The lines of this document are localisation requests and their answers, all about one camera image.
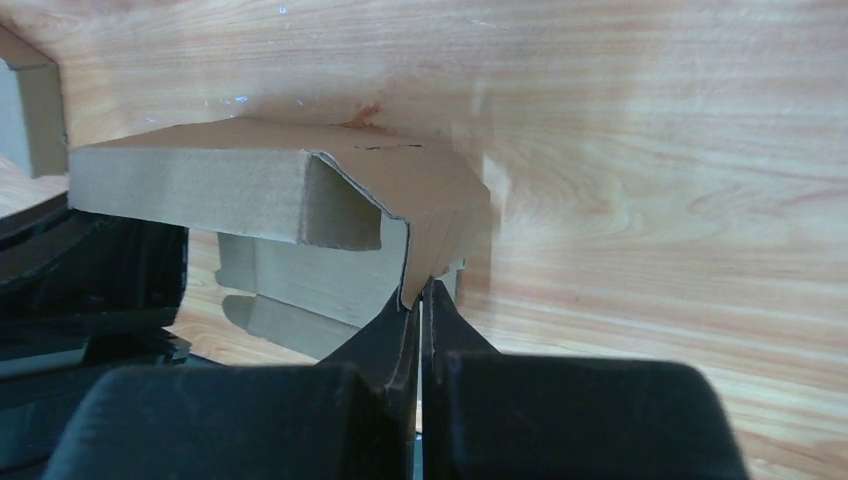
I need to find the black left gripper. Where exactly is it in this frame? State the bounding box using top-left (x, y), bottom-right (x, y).
top-left (1, 194), bottom-right (190, 479)

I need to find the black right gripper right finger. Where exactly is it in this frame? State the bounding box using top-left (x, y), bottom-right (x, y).
top-left (421, 280), bottom-right (748, 479)

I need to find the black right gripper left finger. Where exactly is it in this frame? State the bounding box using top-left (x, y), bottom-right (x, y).
top-left (44, 297), bottom-right (420, 479)

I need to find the brown cardboard box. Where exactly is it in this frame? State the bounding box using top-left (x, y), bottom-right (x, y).
top-left (1, 27), bottom-right (68, 178)

